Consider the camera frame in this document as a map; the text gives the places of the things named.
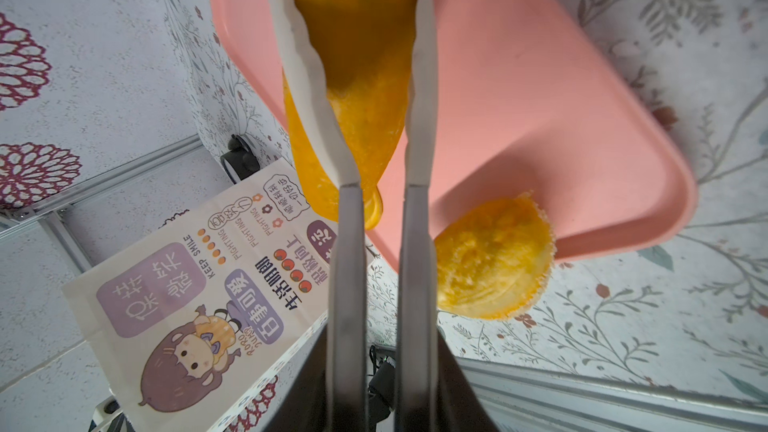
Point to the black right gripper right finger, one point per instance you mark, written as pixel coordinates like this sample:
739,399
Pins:
458,409

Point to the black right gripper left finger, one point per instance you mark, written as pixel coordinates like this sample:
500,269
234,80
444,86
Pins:
304,407

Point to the steel tongs with cream tips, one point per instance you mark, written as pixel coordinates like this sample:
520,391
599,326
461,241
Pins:
416,383

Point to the printed white paper bag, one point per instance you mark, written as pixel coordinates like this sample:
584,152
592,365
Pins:
191,322

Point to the round yellow crusty bun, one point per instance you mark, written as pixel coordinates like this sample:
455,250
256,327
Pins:
495,262

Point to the long orange baguette loaf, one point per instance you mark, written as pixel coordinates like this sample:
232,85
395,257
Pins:
366,48

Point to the black alarm clock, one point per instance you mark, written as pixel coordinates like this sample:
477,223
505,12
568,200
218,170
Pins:
239,162

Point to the pink plastic tray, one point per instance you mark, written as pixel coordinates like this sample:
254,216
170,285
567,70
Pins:
525,104

